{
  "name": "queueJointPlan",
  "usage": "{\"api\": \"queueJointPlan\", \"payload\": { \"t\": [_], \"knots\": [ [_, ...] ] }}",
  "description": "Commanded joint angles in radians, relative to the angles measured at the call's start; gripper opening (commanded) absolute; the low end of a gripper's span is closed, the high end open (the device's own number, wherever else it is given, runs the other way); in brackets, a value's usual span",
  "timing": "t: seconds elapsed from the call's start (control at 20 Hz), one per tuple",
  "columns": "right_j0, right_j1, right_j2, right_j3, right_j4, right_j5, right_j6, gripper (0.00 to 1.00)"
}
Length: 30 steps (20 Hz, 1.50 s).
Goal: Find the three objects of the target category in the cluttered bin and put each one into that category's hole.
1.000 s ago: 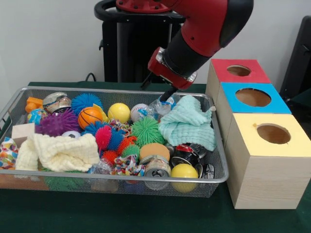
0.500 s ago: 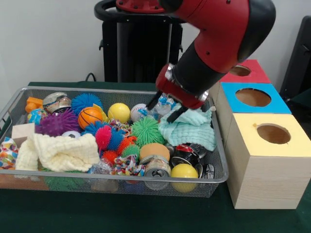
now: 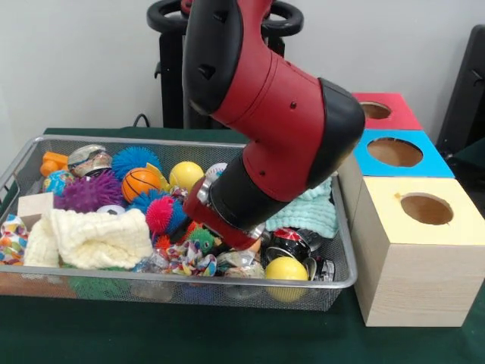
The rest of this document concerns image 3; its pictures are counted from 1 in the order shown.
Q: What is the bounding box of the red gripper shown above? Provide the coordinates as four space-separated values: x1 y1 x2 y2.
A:
183 177 263 251

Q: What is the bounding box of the yellow ball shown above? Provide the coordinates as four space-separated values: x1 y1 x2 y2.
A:
168 161 205 192
264 256 310 301

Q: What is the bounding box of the dark green table cloth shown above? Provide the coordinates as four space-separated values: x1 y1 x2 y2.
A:
0 127 485 364

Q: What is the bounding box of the wooden box with three holes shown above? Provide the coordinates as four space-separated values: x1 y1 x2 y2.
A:
337 92 485 328

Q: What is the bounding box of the blue spiky ball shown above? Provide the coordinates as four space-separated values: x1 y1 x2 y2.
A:
111 146 161 179

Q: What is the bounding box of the purple spiky ball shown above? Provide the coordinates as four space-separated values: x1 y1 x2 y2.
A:
55 170 124 215

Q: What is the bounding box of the cream knitted cloth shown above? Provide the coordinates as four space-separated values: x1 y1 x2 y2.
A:
24 209 154 270

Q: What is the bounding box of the plain wooden block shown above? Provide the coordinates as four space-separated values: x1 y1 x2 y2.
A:
17 193 55 228

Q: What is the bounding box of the orange toy basketball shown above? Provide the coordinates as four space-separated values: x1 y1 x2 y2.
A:
121 167 162 203

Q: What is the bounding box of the white baseball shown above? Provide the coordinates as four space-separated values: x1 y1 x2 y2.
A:
205 162 227 181

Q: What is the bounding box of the mint green cloth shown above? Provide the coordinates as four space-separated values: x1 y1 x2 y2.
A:
265 178 340 240

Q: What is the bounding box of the clear mesh bin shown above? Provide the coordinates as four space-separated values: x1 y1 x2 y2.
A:
0 136 358 309

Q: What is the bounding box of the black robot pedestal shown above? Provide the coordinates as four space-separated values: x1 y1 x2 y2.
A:
148 0 304 130

